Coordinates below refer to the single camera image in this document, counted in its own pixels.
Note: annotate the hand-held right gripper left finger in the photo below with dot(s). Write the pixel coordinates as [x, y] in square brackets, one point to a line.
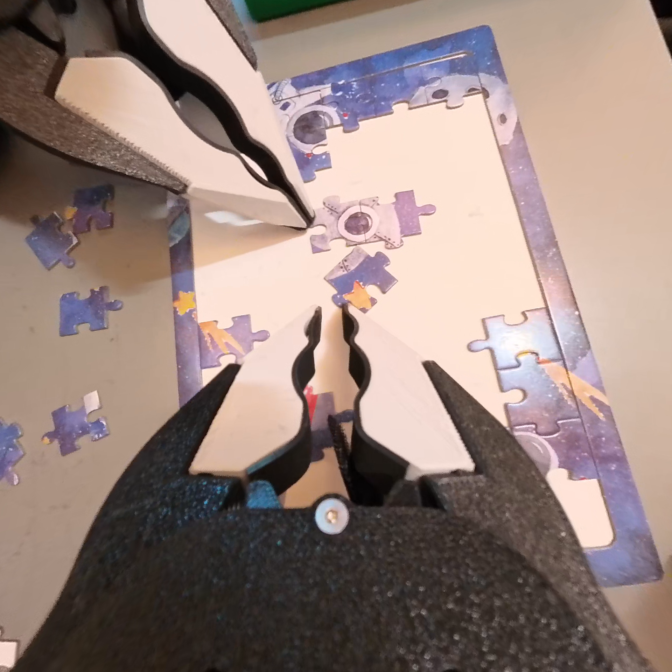
[252, 414]

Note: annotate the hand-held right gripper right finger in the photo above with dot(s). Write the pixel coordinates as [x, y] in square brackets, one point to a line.
[414, 414]

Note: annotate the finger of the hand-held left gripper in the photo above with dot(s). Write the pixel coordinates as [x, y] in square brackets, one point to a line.
[157, 136]
[220, 63]

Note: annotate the blue space puzzle frame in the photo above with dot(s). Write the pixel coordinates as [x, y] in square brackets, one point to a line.
[456, 294]

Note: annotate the blue puzzle piece white corner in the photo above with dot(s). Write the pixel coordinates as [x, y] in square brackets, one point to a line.
[73, 428]

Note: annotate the grey porthole half puzzle piece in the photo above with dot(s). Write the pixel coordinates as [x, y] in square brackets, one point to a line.
[328, 231]

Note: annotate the grey satellite puzzle piece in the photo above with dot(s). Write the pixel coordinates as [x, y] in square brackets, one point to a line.
[414, 215]

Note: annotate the red rocket puzzle piece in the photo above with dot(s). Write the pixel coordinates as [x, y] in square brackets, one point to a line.
[320, 414]

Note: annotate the purple puzzle piece orange edge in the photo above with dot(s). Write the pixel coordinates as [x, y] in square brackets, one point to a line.
[94, 207]

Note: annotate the orange comet tail puzzle piece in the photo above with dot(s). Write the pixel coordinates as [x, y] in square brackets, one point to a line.
[231, 336]

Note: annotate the blue starry puzzle piece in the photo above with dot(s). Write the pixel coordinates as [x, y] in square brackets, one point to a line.
[50, 241]
[86, 312]
[10, 451]

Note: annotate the green plastic bin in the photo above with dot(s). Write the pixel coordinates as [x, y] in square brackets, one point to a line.
[315, 8]

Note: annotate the joined comet star puzzle pieces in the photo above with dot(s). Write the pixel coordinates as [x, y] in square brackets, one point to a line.
[530, 367]

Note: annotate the white astronaut puzzle piece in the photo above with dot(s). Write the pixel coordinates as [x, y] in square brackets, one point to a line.
[535, 449]

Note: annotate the blue puzzle piece orange star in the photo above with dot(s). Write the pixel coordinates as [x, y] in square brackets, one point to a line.
[367, 273]

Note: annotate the assembled astronaut puzzle pieces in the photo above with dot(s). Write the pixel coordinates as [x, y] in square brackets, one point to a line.
[367, 99]

